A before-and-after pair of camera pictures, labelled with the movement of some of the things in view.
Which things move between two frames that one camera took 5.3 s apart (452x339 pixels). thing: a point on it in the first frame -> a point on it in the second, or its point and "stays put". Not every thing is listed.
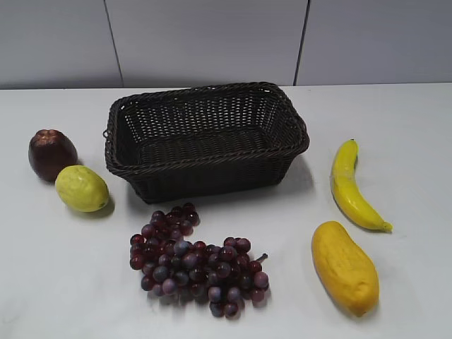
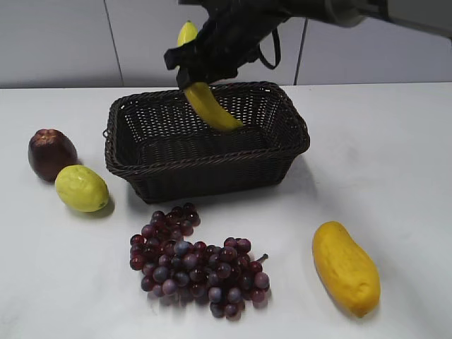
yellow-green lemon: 82,188 stays put
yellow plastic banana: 345,185 -> 199,94
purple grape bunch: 224,275 stays put
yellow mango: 345,268 stays put
